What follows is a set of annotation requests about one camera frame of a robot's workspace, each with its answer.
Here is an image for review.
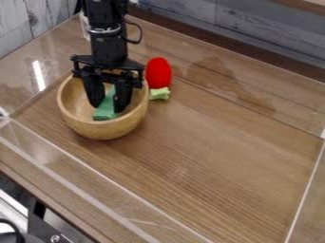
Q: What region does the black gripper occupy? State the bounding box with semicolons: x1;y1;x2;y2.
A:
70;29;144;113

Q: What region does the green rectangular block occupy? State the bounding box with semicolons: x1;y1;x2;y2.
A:
92;86;117;121

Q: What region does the light wooden bowl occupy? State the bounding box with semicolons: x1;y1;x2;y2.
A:
56;76;148;140

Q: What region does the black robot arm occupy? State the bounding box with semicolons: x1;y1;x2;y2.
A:
69;0;144;113

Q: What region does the red plush strawberry toy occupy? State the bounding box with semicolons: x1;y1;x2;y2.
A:
145;57;172;101

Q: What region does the clear acrylic enclosure panel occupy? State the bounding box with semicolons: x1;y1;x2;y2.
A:
0;114;211;243

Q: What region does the black metal table bracket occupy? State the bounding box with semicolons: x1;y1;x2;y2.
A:
28;200;81;243

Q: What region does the black cable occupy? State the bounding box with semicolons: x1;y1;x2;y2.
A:
0;218;24;243

